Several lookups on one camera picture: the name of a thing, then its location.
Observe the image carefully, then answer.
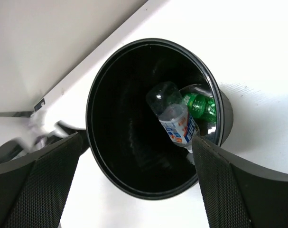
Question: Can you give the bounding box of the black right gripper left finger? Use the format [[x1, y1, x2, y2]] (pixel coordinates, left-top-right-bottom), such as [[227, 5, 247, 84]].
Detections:
[[0, 133, 83, 228]]

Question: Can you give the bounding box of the black plastic waste bin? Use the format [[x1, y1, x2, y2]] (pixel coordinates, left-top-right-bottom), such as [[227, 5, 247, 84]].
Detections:
[[86, 38, 233, 200]]

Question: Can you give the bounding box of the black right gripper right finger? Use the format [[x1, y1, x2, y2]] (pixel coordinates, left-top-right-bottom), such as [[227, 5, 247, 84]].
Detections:
[[192, 136, 288, 228]]

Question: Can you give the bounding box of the orange blue label bottle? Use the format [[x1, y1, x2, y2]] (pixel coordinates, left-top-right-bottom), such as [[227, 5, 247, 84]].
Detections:
[[146, 81, 200, 154]]

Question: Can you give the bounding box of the green plastic bottle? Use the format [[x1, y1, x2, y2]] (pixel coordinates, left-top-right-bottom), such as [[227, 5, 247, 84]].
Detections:
[[179, 84, 217, 124]]

